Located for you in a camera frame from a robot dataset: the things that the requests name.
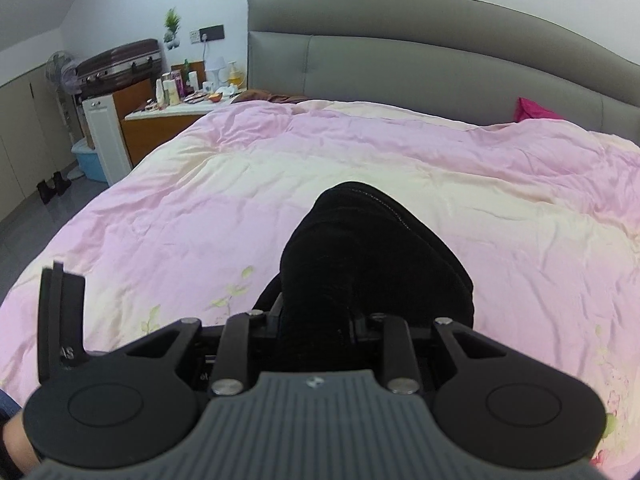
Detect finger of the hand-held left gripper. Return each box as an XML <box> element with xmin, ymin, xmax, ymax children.
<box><xmin>39</xmin><ymin>260</ymin><xmax>87</xmax><ymax>334</ymax></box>

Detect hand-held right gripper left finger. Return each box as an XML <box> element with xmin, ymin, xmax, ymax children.
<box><xmin>125</xmin><ymin>310</ymin><xmax>282</xmax><ymax>397</ymax></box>

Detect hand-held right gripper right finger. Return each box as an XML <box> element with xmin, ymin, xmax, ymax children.
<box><xmin>355</xmin><ymin>314</ymin><xmax>502</xmax><ymax>395</ymax></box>

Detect black pants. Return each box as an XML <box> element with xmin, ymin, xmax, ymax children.
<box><xmin>252</xmin><ymin>181</ymin><xmax>474</xmax><ymax>391</ymax></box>

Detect person's left forearm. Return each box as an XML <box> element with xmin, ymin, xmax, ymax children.
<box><xmin>0</xmin><ymin>409</ymin><xmax>42</xmax><ymax>480</ymax></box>

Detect pink blanket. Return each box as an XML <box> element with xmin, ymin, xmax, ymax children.
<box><xmin>0</xmin><ymin>99</ymin><xmax>640</xmax><ymax>478</ymax></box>

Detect blue plastic basin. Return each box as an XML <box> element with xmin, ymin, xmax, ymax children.
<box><xmin>71</xmin><ymin>138</ymin><xmax>109</xmax><ymax>182</ymax></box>

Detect white narrow cabinet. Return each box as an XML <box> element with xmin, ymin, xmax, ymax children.
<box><xmin>82</xmin><ymin>92</ymin><xmax>134</xmax><ymax>185</ymax></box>

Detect beige built-in cupboard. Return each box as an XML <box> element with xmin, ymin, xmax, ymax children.
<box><xmin>0</xmin><ymin>64</ymin><xmax>77</xmax><ymax>222</ymax></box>

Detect wooden nightstand with cosmetics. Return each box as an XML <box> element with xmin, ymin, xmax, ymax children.
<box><xmin>120</xmin><ymin>60</ymin><xmax>237</xmax><ymax>169</ymax></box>

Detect white standing fan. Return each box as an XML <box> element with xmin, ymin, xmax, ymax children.
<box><xmin>45</xmin><ymin>50</ymin><xmax>84</xmax><ymax>153</ymax></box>

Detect group of cosmetic bottles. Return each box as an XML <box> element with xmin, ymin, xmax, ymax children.
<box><xmin>154</xmin><ymin>57</ymin><xmax>201</xmax><ymax>107</ymax></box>

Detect dark suitcase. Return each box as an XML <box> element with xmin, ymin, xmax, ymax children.
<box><xmin>75</xmin><ymin>38</ymin><xmax>166</xmax><ymax>97</ymax></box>

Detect brown pillow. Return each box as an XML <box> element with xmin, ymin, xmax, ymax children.
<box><xmin>231</xmin><ymin>88</ymin><xmax>309</xmax><ymax>106</ymax></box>

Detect magenta pillow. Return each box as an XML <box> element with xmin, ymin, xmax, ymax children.
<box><xmin>515</xmin><ymin>97</ymin><xmax>564</xmax><ymax>124</ymax></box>

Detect grey padded headboard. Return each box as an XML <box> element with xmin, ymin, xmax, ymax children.
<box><xmin>247</xmin><ymin>0</ymin><xmax>640</xmax><ymax>133</ymax></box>

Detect small green potted plant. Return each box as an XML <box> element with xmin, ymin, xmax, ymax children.
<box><xmin>163</xmin><ymin>7</ymin><xmax>182</xmax><ymax>50</ymax></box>

